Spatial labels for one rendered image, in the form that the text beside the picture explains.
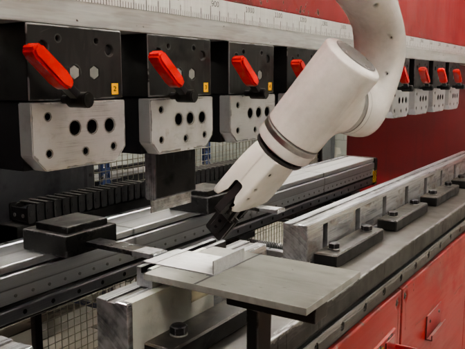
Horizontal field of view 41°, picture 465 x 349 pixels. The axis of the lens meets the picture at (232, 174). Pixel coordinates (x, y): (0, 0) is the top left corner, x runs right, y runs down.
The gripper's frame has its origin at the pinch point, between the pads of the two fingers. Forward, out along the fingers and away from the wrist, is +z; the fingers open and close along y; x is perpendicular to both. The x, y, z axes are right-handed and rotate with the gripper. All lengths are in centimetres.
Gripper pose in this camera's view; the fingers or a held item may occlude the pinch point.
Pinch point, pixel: (221, 224)
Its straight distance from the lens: 93.1
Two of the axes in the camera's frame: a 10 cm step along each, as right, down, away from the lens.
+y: -5.4, 1.2, -8.3
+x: 6.4, 7.0, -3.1
